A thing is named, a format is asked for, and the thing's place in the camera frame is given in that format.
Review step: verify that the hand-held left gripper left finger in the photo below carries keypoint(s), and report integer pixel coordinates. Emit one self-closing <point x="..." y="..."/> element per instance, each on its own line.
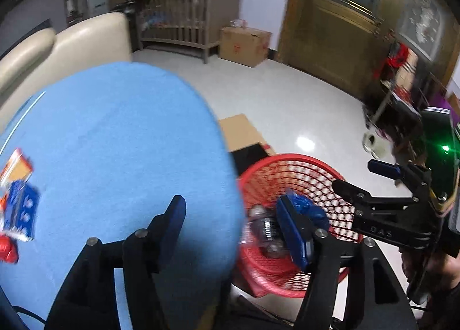
<point x="176" y="215"/>

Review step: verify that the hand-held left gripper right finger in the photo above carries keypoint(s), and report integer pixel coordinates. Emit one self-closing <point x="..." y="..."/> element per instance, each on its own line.
<point x="293" y="233"/>

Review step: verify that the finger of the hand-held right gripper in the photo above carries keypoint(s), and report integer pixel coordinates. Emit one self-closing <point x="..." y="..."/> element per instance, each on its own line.
<point x="384" y="168"/>
<point x="359" y="197"/>

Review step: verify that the blue plastic wrapper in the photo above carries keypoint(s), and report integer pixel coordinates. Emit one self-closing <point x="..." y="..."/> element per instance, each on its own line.
<point x="312" y="213"/>

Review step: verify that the red plastic mesh basket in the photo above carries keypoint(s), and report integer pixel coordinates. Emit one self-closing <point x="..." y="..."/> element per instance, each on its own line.
<point x="312" y="175"/>

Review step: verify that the white plastic container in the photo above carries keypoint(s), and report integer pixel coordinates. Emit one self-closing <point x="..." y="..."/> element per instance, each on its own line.
<point x="373" y="143"/>

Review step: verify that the clear plastic bottle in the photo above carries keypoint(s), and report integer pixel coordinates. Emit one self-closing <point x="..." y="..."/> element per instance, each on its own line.
<point x="262" y="225"/>

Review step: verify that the cluttered metal rack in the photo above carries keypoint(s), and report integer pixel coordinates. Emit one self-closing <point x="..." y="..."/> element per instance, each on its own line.
<point x="406" y="110"/>

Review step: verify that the blue tablecloth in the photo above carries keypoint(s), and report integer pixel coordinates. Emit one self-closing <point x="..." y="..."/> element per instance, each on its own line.
<point x="125" y="135"/>

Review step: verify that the flat cardboard sheet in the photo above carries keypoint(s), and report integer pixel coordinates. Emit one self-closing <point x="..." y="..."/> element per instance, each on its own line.
<point x="237" y="132"/>

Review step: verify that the red hanging decoration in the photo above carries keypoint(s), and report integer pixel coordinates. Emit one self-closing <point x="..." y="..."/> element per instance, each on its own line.
<point x="393" y="58"/>

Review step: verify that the wooden door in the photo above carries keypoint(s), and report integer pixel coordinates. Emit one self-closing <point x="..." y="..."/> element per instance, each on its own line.
<point x="323" y="46"/>

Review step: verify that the blue snack packet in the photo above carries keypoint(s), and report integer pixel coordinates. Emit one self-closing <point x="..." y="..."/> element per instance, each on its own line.
<point x="23" y="211"/>

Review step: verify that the orange and white packet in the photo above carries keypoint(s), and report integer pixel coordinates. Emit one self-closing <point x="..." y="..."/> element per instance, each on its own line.
<point x="18" y="168"/>

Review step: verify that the red wrapper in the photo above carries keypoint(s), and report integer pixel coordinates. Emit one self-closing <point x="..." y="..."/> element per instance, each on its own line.
<point x="8" y="249"/>

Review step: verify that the brown cardboard box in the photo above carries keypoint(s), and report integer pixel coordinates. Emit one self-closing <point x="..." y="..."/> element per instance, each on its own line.
<point x="244" y="46"/>

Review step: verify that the cream leather sofa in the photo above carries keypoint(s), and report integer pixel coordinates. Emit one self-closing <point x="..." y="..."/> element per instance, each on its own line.
<point x="90" y="38"/>

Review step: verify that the wooden baby crib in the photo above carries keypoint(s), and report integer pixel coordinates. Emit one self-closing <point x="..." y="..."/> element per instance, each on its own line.
<point x="219" y="10"/>

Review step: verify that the framed wall picture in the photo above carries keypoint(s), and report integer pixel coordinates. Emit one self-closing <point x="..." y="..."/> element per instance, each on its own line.
<point x="424" y="17"/>

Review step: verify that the wall shelf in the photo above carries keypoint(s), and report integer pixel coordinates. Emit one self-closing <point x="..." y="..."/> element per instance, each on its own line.
<point x="73" y="4"/>

